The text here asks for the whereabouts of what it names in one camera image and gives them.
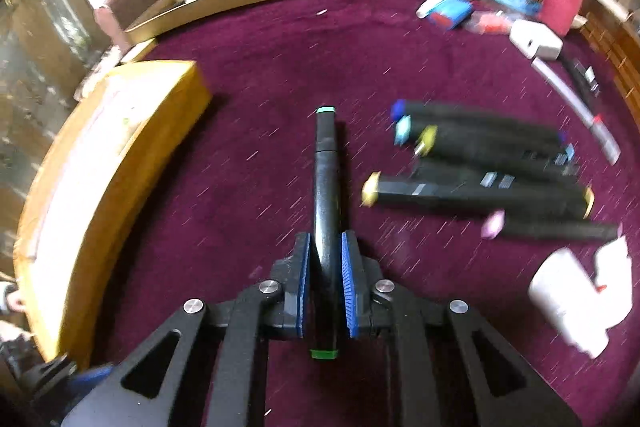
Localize black marker green caps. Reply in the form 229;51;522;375
310;106;342;360

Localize black marker pink cap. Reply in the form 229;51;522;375
480;210;623;243

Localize black marker yellow ends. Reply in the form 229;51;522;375
361;172;596;220

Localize black marker blue cap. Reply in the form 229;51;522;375
390;98;565;144

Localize black marker yellow cap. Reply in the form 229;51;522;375
414;128;580;182

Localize black marker light-blue cap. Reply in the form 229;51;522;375
394;115;575;165

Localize white bottle red label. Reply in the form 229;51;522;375
527;236;634;360

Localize yellow-taped white tray box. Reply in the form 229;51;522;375
13;61;212;369

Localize blue small box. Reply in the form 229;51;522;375
427;0;474;29

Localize white utility knife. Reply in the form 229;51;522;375
532;57;620;166

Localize white power adapter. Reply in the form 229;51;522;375
509;20;563;61

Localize wooden glass cabinet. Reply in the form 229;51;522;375
1;0;110;280

